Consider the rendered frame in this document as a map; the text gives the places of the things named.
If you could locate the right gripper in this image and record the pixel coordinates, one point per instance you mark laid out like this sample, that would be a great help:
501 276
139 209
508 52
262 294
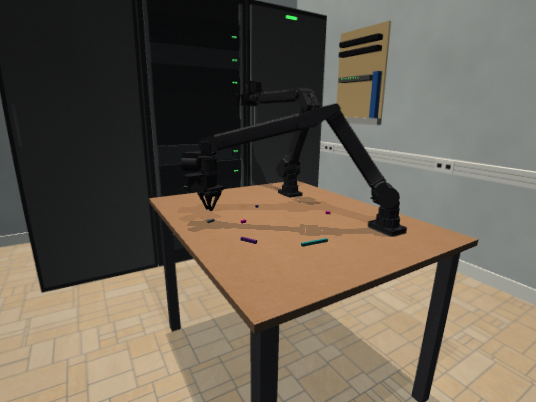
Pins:
243 102

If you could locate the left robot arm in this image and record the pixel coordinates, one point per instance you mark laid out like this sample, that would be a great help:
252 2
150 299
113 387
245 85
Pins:
387 197

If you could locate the purple rod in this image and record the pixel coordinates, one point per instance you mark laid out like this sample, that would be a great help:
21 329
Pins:
248 240

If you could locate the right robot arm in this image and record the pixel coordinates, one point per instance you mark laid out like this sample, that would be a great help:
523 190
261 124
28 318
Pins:
290 165

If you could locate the turquoise rod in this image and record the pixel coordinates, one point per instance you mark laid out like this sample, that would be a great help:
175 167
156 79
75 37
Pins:
314 242

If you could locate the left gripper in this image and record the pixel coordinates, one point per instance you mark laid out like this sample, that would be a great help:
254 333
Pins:
209 193

